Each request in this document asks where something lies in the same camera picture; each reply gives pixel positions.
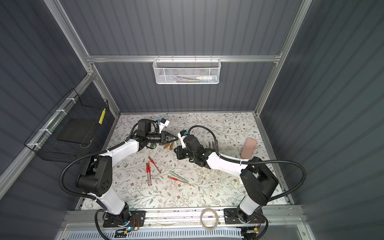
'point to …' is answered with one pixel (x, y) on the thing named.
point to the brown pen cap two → (166, 145)
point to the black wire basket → (79, 126)
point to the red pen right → (150, 173)
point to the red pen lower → (179, 180)
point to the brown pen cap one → (171, 146)
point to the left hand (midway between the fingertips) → (178, 140)
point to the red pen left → (147, 171)
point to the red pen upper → (152, 161)
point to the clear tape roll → (201, 220)
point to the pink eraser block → (248, 148)
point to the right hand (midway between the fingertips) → (176, 150)
